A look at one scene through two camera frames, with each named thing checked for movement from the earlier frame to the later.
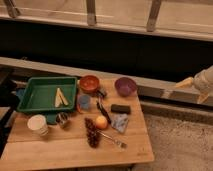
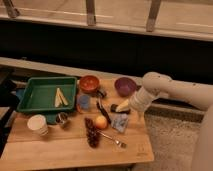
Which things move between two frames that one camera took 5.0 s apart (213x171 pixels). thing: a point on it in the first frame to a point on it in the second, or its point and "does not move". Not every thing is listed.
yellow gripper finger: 202,98 to 140,116
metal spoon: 119,143 does not move
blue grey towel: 119,121 does not move
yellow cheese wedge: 60,98 does not move
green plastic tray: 39,93 does not move
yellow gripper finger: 185,83 to 124,106
